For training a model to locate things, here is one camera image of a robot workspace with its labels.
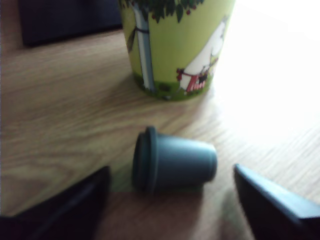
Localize dark grey coffee capsule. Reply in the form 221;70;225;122
131;126;218;195

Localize green cartoon print mug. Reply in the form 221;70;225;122
117;0;237;102

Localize black monitor stand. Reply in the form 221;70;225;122
18;0;124;47

